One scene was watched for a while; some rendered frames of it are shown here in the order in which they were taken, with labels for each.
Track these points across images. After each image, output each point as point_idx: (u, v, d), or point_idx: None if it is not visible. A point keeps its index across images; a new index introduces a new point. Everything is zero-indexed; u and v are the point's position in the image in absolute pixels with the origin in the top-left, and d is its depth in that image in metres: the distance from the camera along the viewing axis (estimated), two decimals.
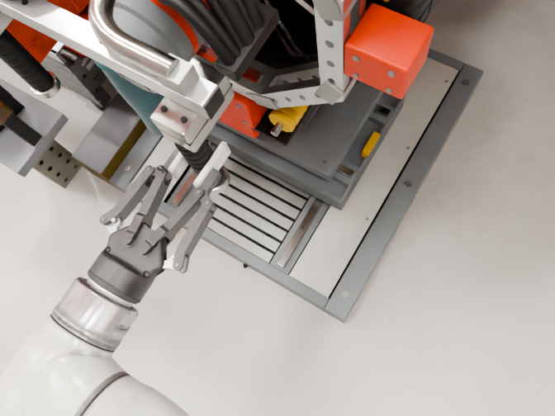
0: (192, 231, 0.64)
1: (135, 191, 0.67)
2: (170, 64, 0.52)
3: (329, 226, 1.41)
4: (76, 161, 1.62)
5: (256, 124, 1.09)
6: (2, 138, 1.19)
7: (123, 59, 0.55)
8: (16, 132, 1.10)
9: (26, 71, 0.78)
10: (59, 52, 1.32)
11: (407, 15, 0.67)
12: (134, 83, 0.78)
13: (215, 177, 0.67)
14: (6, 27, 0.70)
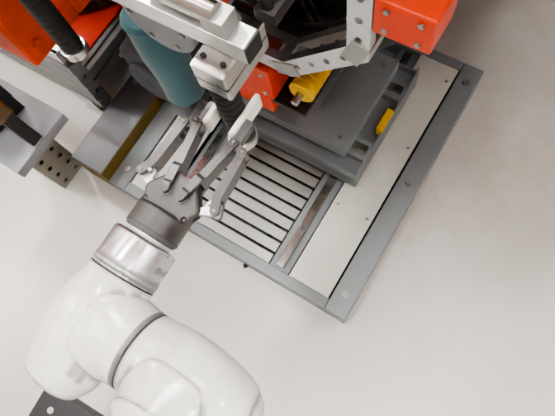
0: (228, 179, 0.66)
1: (170, 141, 0.69)
2: (213, 7, 0.54)
3: (329, 226, 1.41)
4: (76, 161, 1.62)
5: (275, 95, 1.11)
6: (2, 138, 1.19)
7: (165, 4, 0.57)
8: (16, 132, 1.10)
9: (58, 31, 0.79)
10: (59, 52, 1.32)
11: None
12: (163, 44, 0.79)
13: (249, 128, 0.68)
14: None
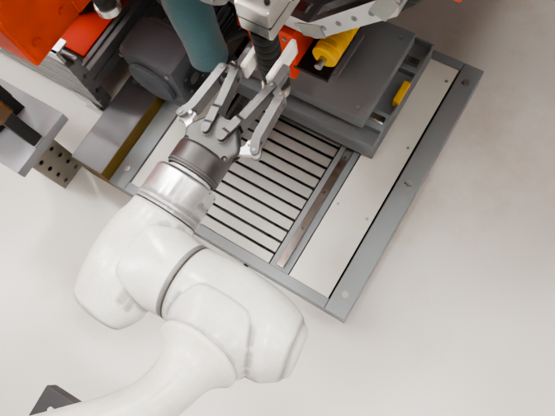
0: (267, 120, 0.68)
1: (209, 85, 0.71)
2: None
3: (329, 226, 1.41)
4: (76, 161, 1.62)
5: (298, 60, 1.13)
6: (2, 138, 1.19)
7: None
8: (16, 132, 1.10)
9: None
10: (59, 52, 1.32)
11: None
12: None
13: (286, 72, 0.70)
14: None
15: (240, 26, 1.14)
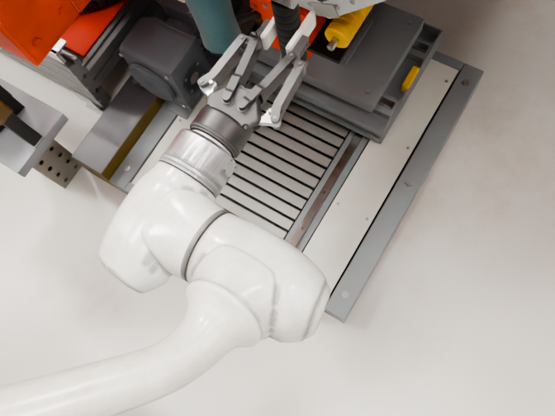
0: (287, 88, 0.69)
1: (230, 56, 0.72)
2: None
3: (329, 226, 1.41)
4: (76, 161, 1.62)
5: (310, 42, 1.14)
6: (2, 138, 1.19)
7: None
8: (16, 132, 1.10)
9: None
10: (59, 52, 1.32)
11: None
12: None
13: (305, 43, 0.71)
14: None
15: (253, 8, 1.15)
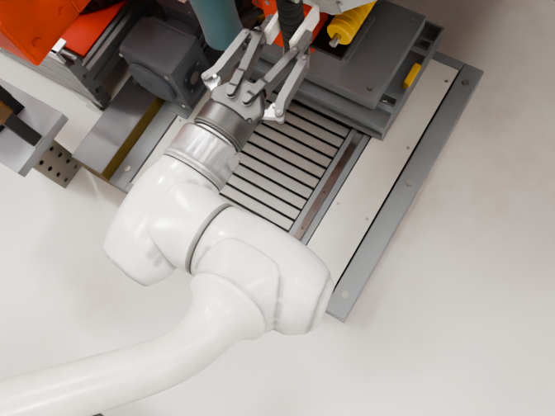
0: (291, 82, 0.69)
1: (233, 50, 0.72)
2: None
3: (329, 226, 1.41)
4: (76, 161, 1.62)
5: (312, 39, 1.14)
6: (2, 138, 1.19)
7: None
8: (16, 132, 1.10)
9: None
10: (59, 52, 1.32)
11: None
12: None
13: (309, 37, 0.72)
14: None
15: (255, 5, 1.15)
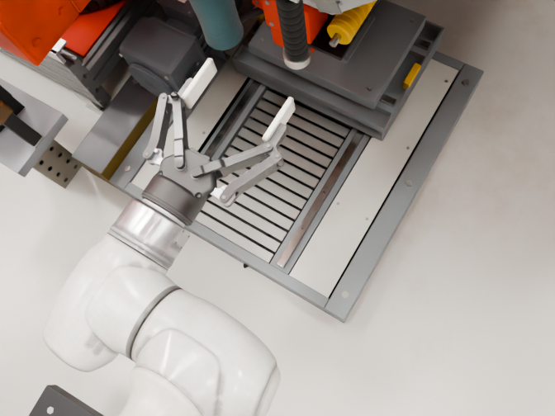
0: (252, 175, 0.66)
1: (161, 119, 0.70)
2: None
3: (329, 226, 1.41)
4: (76, 161, 1.62)
5: (312, 39, 1.14)
6: (2, 138, 1.19)
7: None
8: (16, 132, 1.10)
9: None
10: (59, 52, 1.32)
11: None
12: None
13: (282, 132, 0.68)
14: None
15: (255, 5, 1.15)
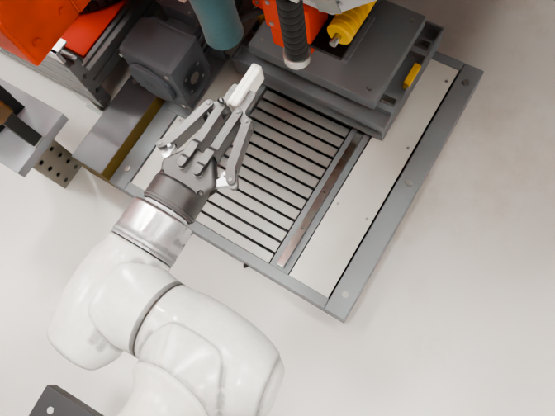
0: (238, 148, 0.68)
1: (192, 120, 0.70)
2: None
3: (329, 226, 1.41)
4: (76, 161, 1.62)
5: (312, 39, 1.14)
6: (2, 138, 1.19)
7: None
8: (16, 132, 1.10)
9: None
10: (59, 52, 1.32)
11: None
12: None
13: (252, 99, 0.71)
14: None
15: (255, 5, 1.15)
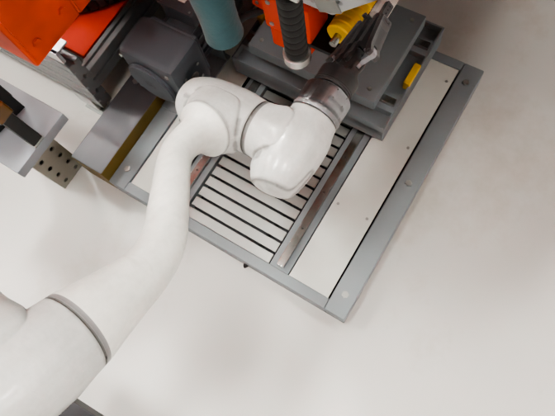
0: (374, 31, 0.89)
1: (348, 36, 0.96)
2: None
3: (329, 226, 1.41)
4: (76, 161, 1.62)
5: (312, 39, 1.14)
6: (2, 138, 1.19)
7: None
8: (16, 132, 1.10)
9: None
10: (59, 52, 1.32)
11: None
12: None
13: (386, 5, 0.93)
14: None
15: (255, 5, 1.15)
